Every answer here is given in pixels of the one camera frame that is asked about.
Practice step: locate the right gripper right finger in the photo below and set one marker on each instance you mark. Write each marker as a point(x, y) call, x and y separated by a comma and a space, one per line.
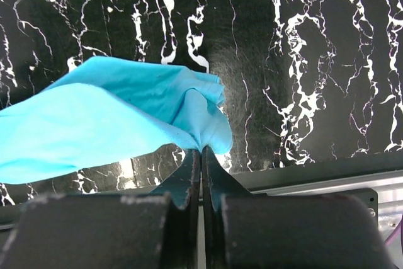
point(216, 182)

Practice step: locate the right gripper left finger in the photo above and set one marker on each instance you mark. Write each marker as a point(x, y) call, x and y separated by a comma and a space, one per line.
point(179, 248)

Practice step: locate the cyan t shirt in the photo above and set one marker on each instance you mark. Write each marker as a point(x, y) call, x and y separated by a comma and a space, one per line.
point(109, 109)

